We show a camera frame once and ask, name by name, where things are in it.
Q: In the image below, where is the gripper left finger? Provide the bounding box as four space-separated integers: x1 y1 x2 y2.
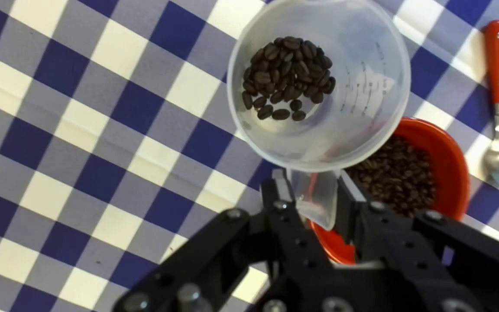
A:
112 169 334 312

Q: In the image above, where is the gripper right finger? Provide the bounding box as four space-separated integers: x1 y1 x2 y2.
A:
335 170 499 312

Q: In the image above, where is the clear plastic measuring cup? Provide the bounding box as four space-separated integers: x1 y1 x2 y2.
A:
227 0 411 231

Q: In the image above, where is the red bowl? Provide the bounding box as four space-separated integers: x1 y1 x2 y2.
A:
308 117 471 266

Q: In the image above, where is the heap of coffee beans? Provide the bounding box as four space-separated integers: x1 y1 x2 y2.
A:
241 36 337 122
345 136 439 218

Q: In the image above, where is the blue white checkered tablecloth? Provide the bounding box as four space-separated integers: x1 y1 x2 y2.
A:
0 0 499 312

